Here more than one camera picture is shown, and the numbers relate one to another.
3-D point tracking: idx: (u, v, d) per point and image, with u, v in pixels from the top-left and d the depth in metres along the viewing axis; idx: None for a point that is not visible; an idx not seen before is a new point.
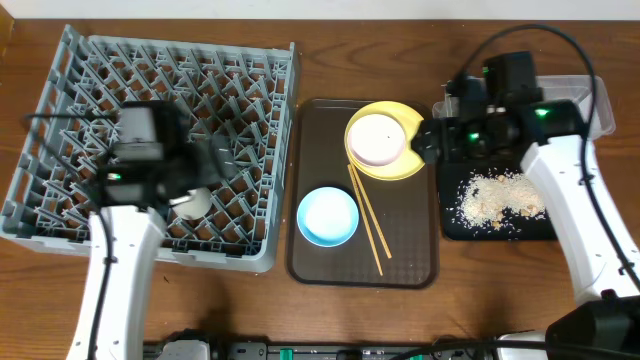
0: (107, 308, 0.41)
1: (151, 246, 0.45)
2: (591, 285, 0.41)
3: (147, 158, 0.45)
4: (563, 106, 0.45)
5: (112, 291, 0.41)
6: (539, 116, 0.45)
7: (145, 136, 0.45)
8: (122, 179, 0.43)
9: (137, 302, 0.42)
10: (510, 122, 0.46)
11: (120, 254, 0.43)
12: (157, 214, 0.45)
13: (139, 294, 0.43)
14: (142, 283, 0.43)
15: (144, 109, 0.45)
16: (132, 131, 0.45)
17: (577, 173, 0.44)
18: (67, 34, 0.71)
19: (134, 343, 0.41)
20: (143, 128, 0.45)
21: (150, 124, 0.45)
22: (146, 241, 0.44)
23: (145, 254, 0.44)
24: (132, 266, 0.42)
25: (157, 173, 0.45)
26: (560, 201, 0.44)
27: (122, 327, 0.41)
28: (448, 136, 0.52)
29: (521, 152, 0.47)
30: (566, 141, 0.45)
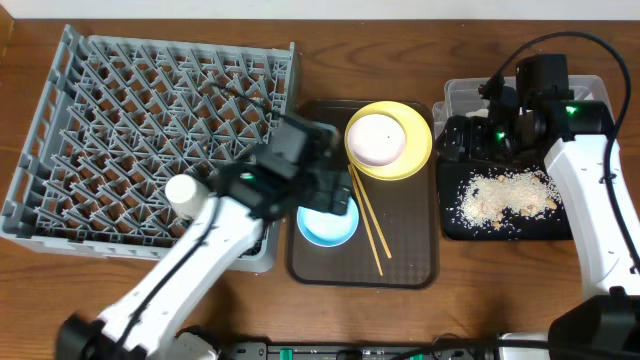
0: (177, 280, 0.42)
1: (236, 250, 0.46)
2: (601, 281, 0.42)
3: (277, 174, 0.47)
4: (593, 106, 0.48)
5: (186, 271, 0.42)
6: (567, 113, 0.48)
7: (290, 155, 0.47)
8: (252, 182, 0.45)
9: (197, 291, 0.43)
10: (539, 117, 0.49)
11: (211, 243, 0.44)
12: (258, 227, 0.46)
13: (203, 285, 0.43)
14: (210, 278, 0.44)
15: (302, 134, 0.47)
16: (281, 147, 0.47)
17: (599, 172, 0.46)
18: (67, 34, 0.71)
19: (176, 322, 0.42)
20: (292, 149, 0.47)
21: (298, 147, 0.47)
22: (235, 246, 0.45)
23: (230, 254, 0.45)
24: (215, 259, 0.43)
25: (277, 193, 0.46)
26: (579, 197, 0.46)
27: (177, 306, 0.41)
28: (475, 134, 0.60)
29: (546, 147, 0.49)
30: (594, 139, 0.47)
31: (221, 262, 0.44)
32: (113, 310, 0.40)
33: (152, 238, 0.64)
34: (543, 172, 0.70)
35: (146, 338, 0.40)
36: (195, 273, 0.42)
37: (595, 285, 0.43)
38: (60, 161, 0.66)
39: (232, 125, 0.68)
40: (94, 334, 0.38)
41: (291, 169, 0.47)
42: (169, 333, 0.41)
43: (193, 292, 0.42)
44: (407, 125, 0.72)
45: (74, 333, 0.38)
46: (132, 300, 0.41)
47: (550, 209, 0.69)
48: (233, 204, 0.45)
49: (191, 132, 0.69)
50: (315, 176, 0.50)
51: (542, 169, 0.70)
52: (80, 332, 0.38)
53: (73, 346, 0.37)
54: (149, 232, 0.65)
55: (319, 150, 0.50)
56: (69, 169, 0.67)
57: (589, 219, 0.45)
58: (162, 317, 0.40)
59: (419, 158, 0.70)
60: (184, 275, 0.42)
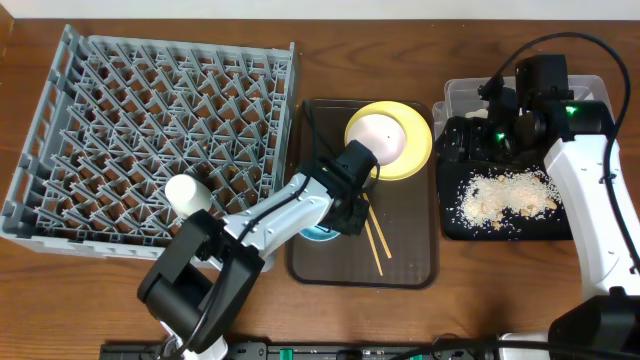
0: (280, 215, 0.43)
1: (313, 217, 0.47)
2: (601, 281, 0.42)
3: (345, 179, 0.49)
4: (593, 107, 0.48)
5: (285, 211, 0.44)
6: (567, 113, 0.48)
7: (354, 166, 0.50)
8: (323, 177, 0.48)
9: (283, 236, 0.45)
10: (539, 117, 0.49)
11: (304, 201, 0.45)
12: (319, 218, 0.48)
13: (285, 234, 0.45)
14: (292, 230, 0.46)
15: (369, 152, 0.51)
16: (348, 159, 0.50)
17: (599, 172, 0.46)
18: (67, 34, 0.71)
19: (270, 248, 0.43)
20: (358, 161, 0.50)
21: (362, 162, 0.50)
22: (313, 214, 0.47)
23: (309, 218, 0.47)
24: (306, 212, 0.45)
25: (341, 193, 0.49)
26: (579, 196, 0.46)
27: (279, 232, 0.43)
28: (475, 136, 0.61)
29: (546, 148, 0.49)
30: (594, 140, 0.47)
31: (302, 221, 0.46)
32: (232, 216, 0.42)
33: (152, 238, 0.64)
34: (543, 172, 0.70)
35: (257, 247, 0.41)
36: (291, 217, 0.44)
37: (595, 286, 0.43)
38: (60, 161, 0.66)
39: (232, 125, 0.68)
40: (214, 230, 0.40)
41: (352, 177, 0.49)
42: (265, 253, 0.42)
43: (287, 228, 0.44)
44: (408, 125, 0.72)
45: (197, 224, 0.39)
46: (245, 214, 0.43)
47: (550, 209, 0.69)
48: (313, 185, 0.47)
49: (191, 132, 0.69)
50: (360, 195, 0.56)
51: (543, 169, 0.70)
52: (205, 222, 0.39)
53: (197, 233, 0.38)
54: (149, 232, 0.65)
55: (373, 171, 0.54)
56: (69, 169, 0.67)
57: (588, 220, 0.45)
58: (268, 235, 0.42)
59: (419, 159, 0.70)
60: (284, 212, 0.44)
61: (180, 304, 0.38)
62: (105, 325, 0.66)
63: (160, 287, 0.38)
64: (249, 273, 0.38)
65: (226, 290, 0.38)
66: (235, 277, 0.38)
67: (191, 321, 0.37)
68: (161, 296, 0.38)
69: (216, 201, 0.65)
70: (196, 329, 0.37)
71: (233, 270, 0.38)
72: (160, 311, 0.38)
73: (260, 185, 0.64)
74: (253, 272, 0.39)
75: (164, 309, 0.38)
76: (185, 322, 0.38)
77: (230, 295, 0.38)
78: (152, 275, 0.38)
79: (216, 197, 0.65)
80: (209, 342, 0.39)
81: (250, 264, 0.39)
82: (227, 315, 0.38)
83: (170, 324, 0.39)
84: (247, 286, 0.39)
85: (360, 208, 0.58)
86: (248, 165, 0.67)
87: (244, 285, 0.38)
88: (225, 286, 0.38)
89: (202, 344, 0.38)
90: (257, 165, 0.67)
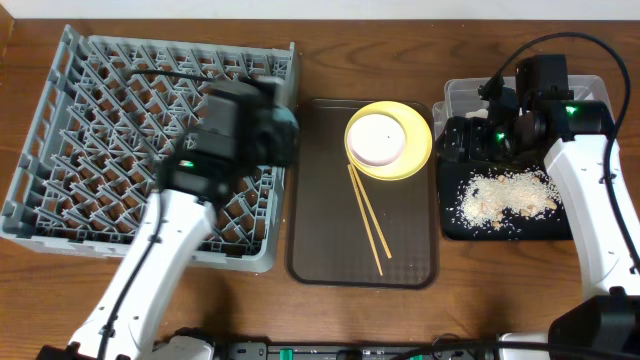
0: (139, 286, 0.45)
1: (191, 243, 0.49)
2: (601, 281, 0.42)
3: (219, 151, 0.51)
4: (593, 107, 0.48)
5: (147, 268, 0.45)
6: (567, 113, 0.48)
7: (224, 131, 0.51)
8: (196, 167, 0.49)
9: (169, 277, 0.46)
10: (539, 117, 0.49)
11: (168, 234, 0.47)
12: (210, 211, 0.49)
13: (173, 271, 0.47)
14: (178, 263, 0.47)
15: (230, 102, 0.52)
16: (216, 124, 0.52)
17: (599, 172, 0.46)
18: (67, 34, 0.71)
19: (149, 325, 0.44)
20: (224, 123, 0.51)
21: (231, 121, 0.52)
22: (189, 236, 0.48)
23: (186, 246, 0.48)
24: (171, 253, 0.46)
25: (223, 172, 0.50)
26: (579, 197, 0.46)
27: (149, 304, 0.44)
28: (475, 136, 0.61)
29: (546, 147, 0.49)
30: (594, 139, 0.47)
31: (187, 239, 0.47)
32: (85, 328, 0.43)
33: None
34: (543, 172, 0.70)
35: (125, 349, 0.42)
36: (160, 261, 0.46)
37: (595, 286, 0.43)
38: (60, 161, 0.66)
39: None
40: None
41: (230, 138, 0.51)
42: (144, 337, 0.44)
43: (157, 290, 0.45)
44: (407, 125, 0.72)
45: None
46: (101, 311, 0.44)
47: (550, 209, 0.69)
48: (174, 199, 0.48)
49: None
50: (255, 141, 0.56)
51: (543, 169, 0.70)
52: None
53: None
54: None
55: (252, 112, 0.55)
56: (69, 169, 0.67)
57: (588, 219, 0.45)
58: (135, 321, 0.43)
59: (419, 159, 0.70)
60: (144, 276, 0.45)
61: None
62: None
63: None
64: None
65: None
66: None
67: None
68: None
69: None
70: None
71: None
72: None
73: (260, 185, 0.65)
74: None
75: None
76: None
77: None
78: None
79: None
80: None
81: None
82: None
83: None
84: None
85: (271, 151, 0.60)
86: None
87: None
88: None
89: None
90: None
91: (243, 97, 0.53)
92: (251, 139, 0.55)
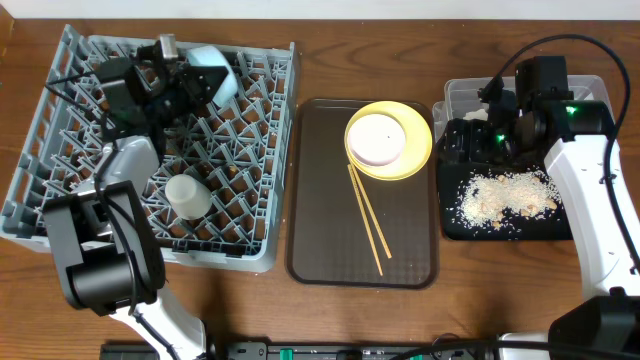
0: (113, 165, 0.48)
1: (147, 158, 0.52)
2: (601, 281, 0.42)
3: (135, 118, 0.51)
4: (594, 107, 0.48)
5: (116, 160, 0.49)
6: (567, 113, 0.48)
7: (128, 103, 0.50)
8: (129, 132, 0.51)
9: (137, 173, 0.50)
10: (539, 117, 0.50)
11: (125, 144, 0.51)
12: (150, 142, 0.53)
13: (139, 171, 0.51)
14: (142, 169, 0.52)
15: (119, 80, 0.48)
16: (119, 102, 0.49)
17: (599, 172, 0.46)
18: (67, 34, 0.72)
19: None
20: (123, 97, 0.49)
21: (125, 93, 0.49)
22: (142, 150, 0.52)
23: (145, 161, 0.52)
24: (134, 155, 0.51)
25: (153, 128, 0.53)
26: (578, 196, 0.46)
27: (127, 171, 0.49)
28: (475, 137, 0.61)
29: (546, 148, 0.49)
30: (594, 140, 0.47)
31: (142, 150, 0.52)
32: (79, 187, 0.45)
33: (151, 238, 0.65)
34: (543, 172, 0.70)
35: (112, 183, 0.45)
36: (124, 156, 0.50)
37: (595, 286, 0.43)
38: (60, 161, 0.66)
39: (232, 124, 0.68)
40: (71, 196, 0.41)
41: (138, 107, 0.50)
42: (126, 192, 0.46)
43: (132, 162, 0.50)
44: (407, 125, 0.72)
45: (51, 207, 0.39)
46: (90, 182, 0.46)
47: (550, 209, 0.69)
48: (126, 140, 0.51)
49: (192, 132, 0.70)
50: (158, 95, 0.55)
51: (542, 170, 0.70)
52: (56, 205, 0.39)
53: (60, 215, 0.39)
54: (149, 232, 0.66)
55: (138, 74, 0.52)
56: (69, 169, 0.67)
57: (588, 217, 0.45)
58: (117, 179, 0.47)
59: (419, 158, 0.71)
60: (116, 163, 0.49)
61: (105, 273, 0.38)
62: (105, 325, 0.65)
63: (77, 280, 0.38)
64: (126, 196, 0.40)
65: (126, 224, 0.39)
66: (119, 206, 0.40)
67: (124, 276, 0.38)
68: (83, 283, 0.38)
69: (216, 201, 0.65)
70: (134, 276, 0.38)
71: (111, 204, 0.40)
72: (100, 300, 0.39)
73: (260, 185, 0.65)
74: (126, 193, 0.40)
75: (99, 292, 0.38)
76: (121, 280, 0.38)
77: (129, 216, 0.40)
78: (63, 278, 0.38)
79: (217, 197, 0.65)
80: (158, 273, 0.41)
81: (120, 191, 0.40)
82: (145, 238, 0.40)
83: (118, 298, 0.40)
84: (134, 205, 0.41)
85: (179, 102, 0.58)
86: (248, 165, 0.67)
87: (132, 205, 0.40)
88: (121, 221, 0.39)
89: (153, 277, 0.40)
90: (258, 165, 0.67)
91: (124, 67, 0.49)
92: (153, 102, 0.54)
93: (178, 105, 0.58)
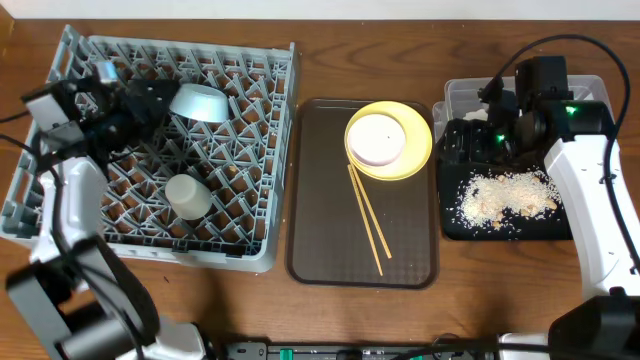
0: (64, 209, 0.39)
1: (94, 177, 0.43)
2: (601, 281, 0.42)
3: (73, 139, 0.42)
4: (594, 107, 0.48)
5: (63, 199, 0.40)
6: (567, 113, 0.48)
7: (62, 121, 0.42)
8: (67, 154, 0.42)
9: (92, 201, 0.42)
10: (539, 117, 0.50)
11: (67, 173, 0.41)
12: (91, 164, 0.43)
13: (92, 200, 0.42)
14: (92, 197, 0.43)
15: (47, 95, 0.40)
16: (49, 120, 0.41)
17: (599, 172, 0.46)
18: (67, 34, 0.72)
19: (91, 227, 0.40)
20: (58, 115, 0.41)
21: (60, 109, 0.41)
22: (88, 172, 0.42)
23: (92, 180, 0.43)
24: (83, 182, 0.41)
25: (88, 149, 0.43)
26: (578, 196, 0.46)
27: (83, 207, 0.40)
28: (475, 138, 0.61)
29: (545, 148, 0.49)
30: (595, 140, 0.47)
31: (88, 178, 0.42)
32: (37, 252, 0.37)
33: (152, 238, 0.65)
34: (543, 172, 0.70)
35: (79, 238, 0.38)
36: (73, 192, 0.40)
37: (595, 286, 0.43)
38: None
39: (232, 125, 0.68)
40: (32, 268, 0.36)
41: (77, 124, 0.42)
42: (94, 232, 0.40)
43: (85, 198, 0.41)
44: (407, 125, 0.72)
45: (15, 285, 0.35)
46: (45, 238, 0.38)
47: (550, 209, 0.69)
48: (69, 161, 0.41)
49: (192, 132, 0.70)
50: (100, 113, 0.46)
51: (542, 170, 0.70)
52: (22, 277, 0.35)
53: (29, 289, 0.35)
54: (149, 232, 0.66)
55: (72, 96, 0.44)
56: None
57: (588, 217, 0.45)
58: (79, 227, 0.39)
59: (419, 159, 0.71)
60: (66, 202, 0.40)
61: (94, 336, 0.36)
62: None
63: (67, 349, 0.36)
64: (97, 251, 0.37)
65: (102, 283, 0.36)
66: (92, 264, 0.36)
67: (118, 332, 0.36)
68: (75, 350, 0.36)
69: (216, 201, 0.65)
70: (128, 331, 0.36)
71: (82, 264, 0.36)
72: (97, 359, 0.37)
73: (260, 185, 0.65)
74: (97, 249, 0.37)
75: (95, 353, 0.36)
76: (114, 337, 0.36)
77: (104, 274, 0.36)
78: (51, 351, 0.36)
79: (216, 197, 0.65)
80: (151, 318, 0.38)
81: (88, 250, 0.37)
82: (128, 289, 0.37)
83: (115, 352, 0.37)
84: (109, 259, 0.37)
85: (123, 127, 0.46)
86: (248, 165, 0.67)
87: (106, 259, 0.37)
88: (99, 281, 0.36)
89: (146, 324, 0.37)
90: (257, 165, 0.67)
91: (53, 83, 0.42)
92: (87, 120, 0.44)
93: (124, 132, 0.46)
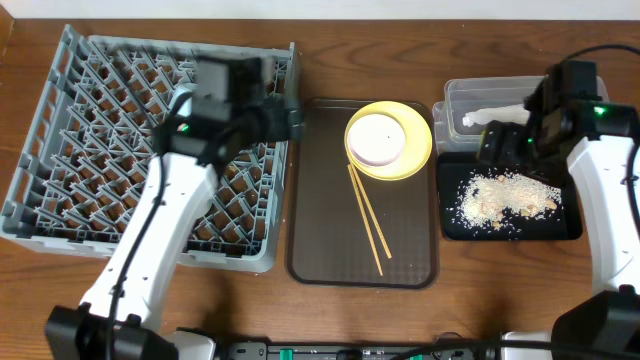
0: (147, 245, 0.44)
1: (196, 205, 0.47)
2: (611, 278, 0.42)
3: (214, 118, 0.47)
4: (623, 109, 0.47)
5: (153, 225, 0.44)
6: (596, 113, 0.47)
7: (218, 95, 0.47)
8: (196, 136, 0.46)
9: (186, 223, 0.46)
10: (565, 114, 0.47)
11: (167, 179, 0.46)
12: (211, 174, 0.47)
13: (187, 221, 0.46)
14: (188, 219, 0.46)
15: (222, 66, 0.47)
16: (206, 89, 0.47)
17: (622, 173, 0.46)
18: (67, 34, 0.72)
19: (161, 278, 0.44)
20: (219, 86, 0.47)
21: (224, 83, 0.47)
22: (196, 194, 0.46)
23: (190, 208, 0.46)
24: (176, 212, 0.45)
25: (222, 136, 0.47)
26: (597, 194, 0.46)
27: (174, 235, 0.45)
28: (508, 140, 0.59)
29: (570, 145, 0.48)
30: (620, 143, 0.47)
31: (190, 204, 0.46)
32: (97, 294, 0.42)
33: None
34: None
35: (133, 310, 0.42)
36: (171, 218, 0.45)
37: (605, 282, 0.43)
38: (60, 161, 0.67)
39: None
40: (80, 318, 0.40)
41: (226, 107, 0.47)
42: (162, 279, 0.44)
43: (164, 256, 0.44)
44: (408, 125, 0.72)
45: (60, 327, 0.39)
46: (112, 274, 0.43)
47: (550, 209, 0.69)
48: (174, 162, 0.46)
49: None
50: (248, 107, 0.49)
51: None
52: (66, 322, 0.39)
53: (65, 335, 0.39)
54: None
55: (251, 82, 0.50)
56: (68, 169, 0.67)
57: (606, 215, 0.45)
58: (143, 284, 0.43)
59: (419, 158, 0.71)
60: (155, 233, 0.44)
61: None
62: None
63: None
64: (139, 350, 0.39)
65: None
66: (129, 356, 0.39)
67: None
68: None
69: (216, 201, 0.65)
70: None
71: (120, 349, 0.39)
72: None
73: (260, 185, 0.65)
74: (140, 349, 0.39)
75: None
76: None
77: None
78: None
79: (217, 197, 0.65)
80: None
81: (133, 345, 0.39)
82: None
83: None
84: (147, 353, 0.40)
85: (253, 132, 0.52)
86: (248, 165, 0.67)
87: (144, 355, 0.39)
88: None
89: None
90: (257, 165, 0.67)
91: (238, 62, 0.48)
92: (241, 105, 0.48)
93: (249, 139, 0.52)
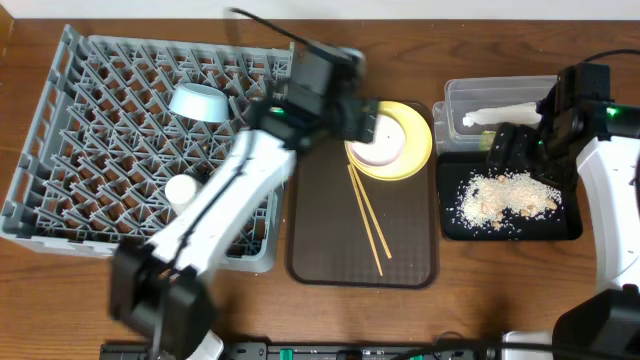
0: (220, 213, 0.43)
1: (268, 188, 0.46)
2: (615, 277, 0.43)
3: (308, 109, 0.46)
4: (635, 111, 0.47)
5: (228, 197, 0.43)
6: (608, 114, 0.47)
7: (316, 87, 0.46)
8: (285, 122, 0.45)
9: (250, 210, 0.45)
10: (577, 114, 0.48)
11: (252, 153, 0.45)
12: (291, 161, 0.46)
13: (252, 208, 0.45)
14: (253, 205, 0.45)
15: (327, 62, 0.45)
16: (304, 79, 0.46)
17: (631, 174, 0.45)
18: (67, 34, 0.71)
19: (221, 249, 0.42)
20: (319, 80, 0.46)
21: (326, 75, 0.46)
22: (273, 177, 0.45)
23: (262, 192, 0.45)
24: (254, 188, 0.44)
25: (308, 127, 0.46)
26: (604, 194, 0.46)
27: (240, 215, 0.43)
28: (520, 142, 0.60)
29: (580, 146, 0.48)
30: (630, 143, 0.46)
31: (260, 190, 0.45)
32: (165, 236, 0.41)
33: None
34: None
35: (194, 264, 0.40)
36: (242, 196, 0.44)
37: (609, 281, 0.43)
38: (60, 161, 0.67)
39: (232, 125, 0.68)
40: (145, 255, 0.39)
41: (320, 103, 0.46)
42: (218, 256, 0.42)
43: (233, 228, 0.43)
44: (408, 125, 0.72)
45: (126, 255, 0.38)
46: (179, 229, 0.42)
47: (550, 209, 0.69)
48: (261, 137, 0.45)
49: (192, 132, 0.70)
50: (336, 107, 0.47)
51: None
52: (131, 253, 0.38)
53: (125, 263, 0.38)
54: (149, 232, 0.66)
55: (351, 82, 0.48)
56: (69, 169, 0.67)
57: (613, 215, 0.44)
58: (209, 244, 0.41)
59: (419, 158, 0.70)
60: (232, 204, 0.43)
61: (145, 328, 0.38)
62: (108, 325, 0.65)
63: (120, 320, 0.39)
64: (192, 298, 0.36)
65: (175, 314, 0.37)
66: (179, 301, 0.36)
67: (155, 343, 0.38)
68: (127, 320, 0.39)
69: None
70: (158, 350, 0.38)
71: (175, 291, 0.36)
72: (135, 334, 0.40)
73: None
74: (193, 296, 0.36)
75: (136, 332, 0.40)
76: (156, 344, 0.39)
77: (180, 313, 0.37)
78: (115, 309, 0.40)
79: None
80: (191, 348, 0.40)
81: (187, 290, 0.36)
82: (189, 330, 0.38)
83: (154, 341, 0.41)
84: (197, 306, 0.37)
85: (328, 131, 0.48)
86: None
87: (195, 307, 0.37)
88: (174, 310, 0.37)
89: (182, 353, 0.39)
90: None
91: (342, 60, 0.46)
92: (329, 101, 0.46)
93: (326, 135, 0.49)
